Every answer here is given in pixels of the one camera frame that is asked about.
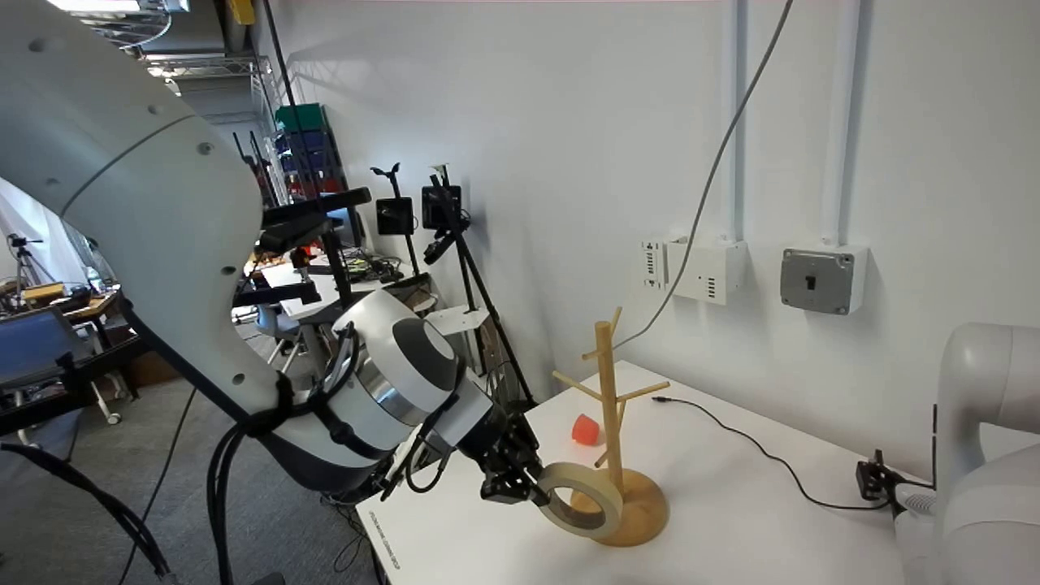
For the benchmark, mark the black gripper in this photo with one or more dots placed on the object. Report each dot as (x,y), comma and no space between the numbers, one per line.
(509,455)

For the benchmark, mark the wooden hanger tree stand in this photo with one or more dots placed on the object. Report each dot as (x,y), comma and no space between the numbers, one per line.
(646,503)

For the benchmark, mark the black camera tripod rig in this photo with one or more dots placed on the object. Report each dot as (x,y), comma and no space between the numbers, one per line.
(435,227)

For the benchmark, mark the grey wall junction box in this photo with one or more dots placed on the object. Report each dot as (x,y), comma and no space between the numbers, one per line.
(825,277)

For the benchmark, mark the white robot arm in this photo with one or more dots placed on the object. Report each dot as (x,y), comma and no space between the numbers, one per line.
(174,214)

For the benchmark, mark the white wall socket box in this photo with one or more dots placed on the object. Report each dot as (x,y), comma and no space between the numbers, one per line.
(698,271)

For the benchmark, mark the small orange cup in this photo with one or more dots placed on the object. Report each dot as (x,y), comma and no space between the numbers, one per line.
(587,432)

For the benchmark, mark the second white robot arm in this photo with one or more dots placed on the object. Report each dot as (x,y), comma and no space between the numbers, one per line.
(982,523)

